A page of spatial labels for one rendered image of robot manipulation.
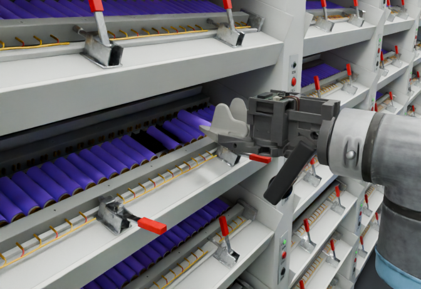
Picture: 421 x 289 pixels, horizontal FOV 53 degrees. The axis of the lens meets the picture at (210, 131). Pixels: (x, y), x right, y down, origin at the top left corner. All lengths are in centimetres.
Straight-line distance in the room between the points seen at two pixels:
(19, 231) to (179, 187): 24
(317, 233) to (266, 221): 42
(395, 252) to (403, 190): 8
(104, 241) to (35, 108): 19
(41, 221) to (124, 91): 17
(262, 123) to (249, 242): 36
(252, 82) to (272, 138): 30
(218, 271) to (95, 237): 33
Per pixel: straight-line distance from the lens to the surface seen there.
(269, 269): 100
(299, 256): 123
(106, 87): 47
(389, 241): 58
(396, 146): 53
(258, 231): 93
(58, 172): 58
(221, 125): 63
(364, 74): 151
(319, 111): 59
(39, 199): 55
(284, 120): 58
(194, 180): 66
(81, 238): 53
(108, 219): 54
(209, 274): 80
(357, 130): 54
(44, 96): 42
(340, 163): 55
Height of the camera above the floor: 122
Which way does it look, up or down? 17 degrees down
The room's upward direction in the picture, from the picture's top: straight up
